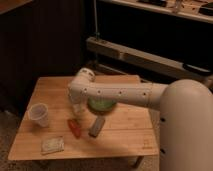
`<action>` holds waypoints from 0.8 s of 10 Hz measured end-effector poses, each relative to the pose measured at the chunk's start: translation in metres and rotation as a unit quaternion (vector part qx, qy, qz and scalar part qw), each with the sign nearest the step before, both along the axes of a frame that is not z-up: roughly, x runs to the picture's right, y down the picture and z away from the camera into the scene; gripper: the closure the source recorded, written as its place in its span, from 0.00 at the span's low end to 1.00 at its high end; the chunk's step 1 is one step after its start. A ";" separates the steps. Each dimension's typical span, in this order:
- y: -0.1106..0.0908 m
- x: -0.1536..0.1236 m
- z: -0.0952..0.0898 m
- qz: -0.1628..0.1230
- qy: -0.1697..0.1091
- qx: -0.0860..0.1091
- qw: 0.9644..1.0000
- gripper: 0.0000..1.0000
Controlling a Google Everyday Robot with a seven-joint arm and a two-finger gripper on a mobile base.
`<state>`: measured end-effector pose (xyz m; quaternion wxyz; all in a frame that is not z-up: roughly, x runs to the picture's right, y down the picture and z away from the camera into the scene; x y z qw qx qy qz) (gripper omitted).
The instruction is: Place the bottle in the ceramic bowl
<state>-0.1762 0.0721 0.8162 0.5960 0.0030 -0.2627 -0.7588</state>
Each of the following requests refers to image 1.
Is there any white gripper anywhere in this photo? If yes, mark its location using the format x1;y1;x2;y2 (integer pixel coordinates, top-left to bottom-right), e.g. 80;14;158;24
70;97;86;116

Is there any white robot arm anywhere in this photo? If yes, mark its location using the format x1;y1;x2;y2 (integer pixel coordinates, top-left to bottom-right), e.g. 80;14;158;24
68;68;213;171

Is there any green ceramic bowl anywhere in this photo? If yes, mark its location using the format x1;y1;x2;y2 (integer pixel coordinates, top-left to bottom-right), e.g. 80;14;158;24
87;99;116;112

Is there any orange carrot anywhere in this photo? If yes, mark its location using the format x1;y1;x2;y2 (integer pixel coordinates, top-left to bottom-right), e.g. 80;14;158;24
67;119;81;138

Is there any grey rectangular block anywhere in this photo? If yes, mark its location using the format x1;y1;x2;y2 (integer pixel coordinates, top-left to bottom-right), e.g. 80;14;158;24
89;116;105;137

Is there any wooden table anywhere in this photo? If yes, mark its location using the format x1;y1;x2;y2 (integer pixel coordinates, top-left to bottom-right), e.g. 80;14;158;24
8;77;159;160

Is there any clear plastic cup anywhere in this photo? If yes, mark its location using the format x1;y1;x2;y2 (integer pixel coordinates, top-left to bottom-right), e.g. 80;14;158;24
28;103;49;127

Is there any long grey bench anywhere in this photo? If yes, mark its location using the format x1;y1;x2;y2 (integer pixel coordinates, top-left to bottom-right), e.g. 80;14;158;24
86;37;213;90

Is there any metal pole stand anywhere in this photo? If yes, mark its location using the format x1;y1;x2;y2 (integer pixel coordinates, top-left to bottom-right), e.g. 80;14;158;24
93;0;100;40

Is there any upper shelf with items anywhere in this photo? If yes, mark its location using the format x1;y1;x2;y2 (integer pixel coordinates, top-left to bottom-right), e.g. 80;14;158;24
101;0;213;24

